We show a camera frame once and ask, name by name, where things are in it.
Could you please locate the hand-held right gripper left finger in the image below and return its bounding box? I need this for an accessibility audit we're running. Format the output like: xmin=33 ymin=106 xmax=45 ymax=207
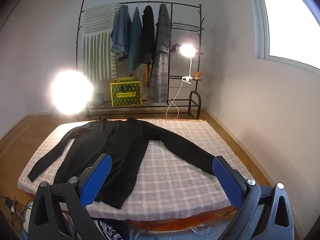
xmin=27 ymin=153 xmax=113 ymax=240

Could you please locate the black hanging coat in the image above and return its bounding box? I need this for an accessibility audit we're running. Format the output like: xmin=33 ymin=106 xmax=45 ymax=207
xmin=142 ymin=5 xmax=155 ymax=65

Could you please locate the teal hanging sweater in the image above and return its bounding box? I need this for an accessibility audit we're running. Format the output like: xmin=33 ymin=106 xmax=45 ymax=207
xmin=128 ymin=6 xmax=143 ymax=72

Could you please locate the navy white patterned cloth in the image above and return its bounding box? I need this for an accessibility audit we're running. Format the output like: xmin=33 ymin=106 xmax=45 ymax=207
xmin=60 ymin=212 xmax=130 ymax=240

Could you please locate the black metal clothes rack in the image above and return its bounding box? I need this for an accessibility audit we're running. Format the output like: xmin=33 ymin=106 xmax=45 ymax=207
xmin=76 ymin=0 xmax=205 ymax=120

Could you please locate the plaid-covered table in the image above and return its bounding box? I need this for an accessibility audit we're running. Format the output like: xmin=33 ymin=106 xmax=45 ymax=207
xmin=18 ymin=119 xmax=253 ymax=222

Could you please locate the dark round pot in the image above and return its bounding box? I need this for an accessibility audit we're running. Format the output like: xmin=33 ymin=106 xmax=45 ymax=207
xmin=92 ymin=93 xmax=105 ymax=107

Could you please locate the yellow green storage box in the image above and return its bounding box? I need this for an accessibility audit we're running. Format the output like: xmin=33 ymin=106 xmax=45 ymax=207
xmin=110 ymin=76 xmax=143 ymax=107

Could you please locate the grey plaid coat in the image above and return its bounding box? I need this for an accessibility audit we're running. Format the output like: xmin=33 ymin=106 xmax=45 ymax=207
xmin=147 ymin=4 xmax=172 ymax=103

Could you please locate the ring light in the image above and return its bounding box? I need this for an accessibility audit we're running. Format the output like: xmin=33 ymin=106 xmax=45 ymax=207
xmin=50 ymin=69 xmax=95 ymax=115

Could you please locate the white lamp cable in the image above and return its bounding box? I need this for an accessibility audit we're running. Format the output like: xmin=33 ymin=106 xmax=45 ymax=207
xmin=166 ymin=80 xmax=185 ymax=120

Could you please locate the white clip lamp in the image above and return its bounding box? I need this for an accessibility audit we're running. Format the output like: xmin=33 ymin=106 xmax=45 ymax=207
xmin=179 ymin=44 xmax=197 ymax=84

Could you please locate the green striped wall cloth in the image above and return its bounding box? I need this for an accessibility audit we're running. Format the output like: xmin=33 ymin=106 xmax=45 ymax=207
xmin=81 ymin=2 xmax=120 ymax=82

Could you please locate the window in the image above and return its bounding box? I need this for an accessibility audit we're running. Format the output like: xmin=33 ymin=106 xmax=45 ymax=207
xmin=252 ymin=0 xmax=320 ymax=69

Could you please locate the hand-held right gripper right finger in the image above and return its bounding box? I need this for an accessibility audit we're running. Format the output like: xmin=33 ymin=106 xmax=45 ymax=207
xmin=212 ymin=155 xmax=295 ymax=240

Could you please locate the blue denim jacket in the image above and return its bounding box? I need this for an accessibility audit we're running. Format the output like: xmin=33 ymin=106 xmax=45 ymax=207
xmin=111 ymin=4 xmax=132 ymax=62

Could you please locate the black long-sleeved sweater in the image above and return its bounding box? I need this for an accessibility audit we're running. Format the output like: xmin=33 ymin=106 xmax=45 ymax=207
xmin=27 ymin=118 xmax=220 ymax=209

